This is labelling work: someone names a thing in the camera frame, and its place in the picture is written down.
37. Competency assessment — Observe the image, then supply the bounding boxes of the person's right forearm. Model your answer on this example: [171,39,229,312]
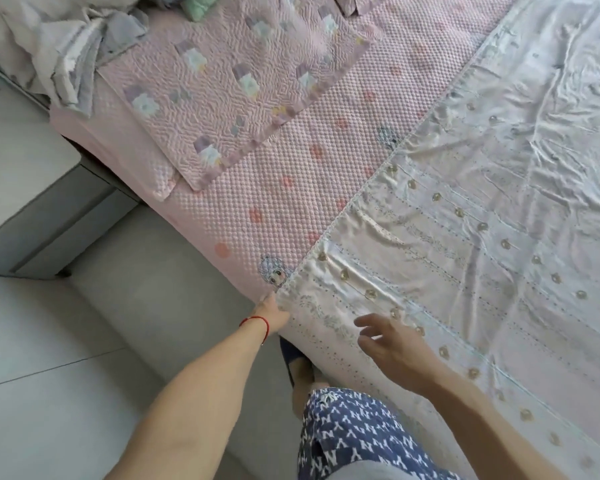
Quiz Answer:
[420,366,570,480]

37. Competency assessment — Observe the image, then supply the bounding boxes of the grey nightstand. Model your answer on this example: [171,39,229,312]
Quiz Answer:
[0,77,147,280]

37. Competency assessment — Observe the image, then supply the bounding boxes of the pink dotted bed sheet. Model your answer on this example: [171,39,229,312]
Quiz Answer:
[50,0,523,315]

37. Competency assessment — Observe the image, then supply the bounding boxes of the person's right hand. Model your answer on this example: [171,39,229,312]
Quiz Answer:
[354,314,452,396]

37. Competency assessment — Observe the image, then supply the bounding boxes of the dark bed frame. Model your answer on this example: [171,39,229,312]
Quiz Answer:
[62,137,149,206]

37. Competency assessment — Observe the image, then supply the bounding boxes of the white floral quilt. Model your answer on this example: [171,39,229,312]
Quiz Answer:
[277,0,600,480]

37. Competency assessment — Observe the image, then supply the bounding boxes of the red string bracelet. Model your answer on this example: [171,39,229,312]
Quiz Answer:
[239,316,271,345]

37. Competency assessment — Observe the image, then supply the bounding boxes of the rumpled white grey blanket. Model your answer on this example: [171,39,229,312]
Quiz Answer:
[0,0,149,118]

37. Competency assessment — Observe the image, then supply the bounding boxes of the blue patterned shorts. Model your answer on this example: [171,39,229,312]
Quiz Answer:
[297,387,462,480]

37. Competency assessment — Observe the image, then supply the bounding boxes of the green cloth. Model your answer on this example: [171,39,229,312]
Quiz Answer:
[182,0,222,22]

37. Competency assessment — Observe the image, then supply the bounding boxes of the pink quilted pillow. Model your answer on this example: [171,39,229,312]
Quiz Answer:
[96,0,382,192]

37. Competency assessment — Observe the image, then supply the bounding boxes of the person's leg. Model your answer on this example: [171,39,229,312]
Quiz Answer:
[291,362,331,421]

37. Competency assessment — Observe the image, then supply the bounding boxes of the person's left hand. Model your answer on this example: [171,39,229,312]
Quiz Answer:
[252,292,292,340]

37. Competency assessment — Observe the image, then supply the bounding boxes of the person's left forearm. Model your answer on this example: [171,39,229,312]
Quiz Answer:
[104,322,267,480]

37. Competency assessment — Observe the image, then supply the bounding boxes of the dark blue slipper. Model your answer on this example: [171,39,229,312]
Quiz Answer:
[278,336,315,390]

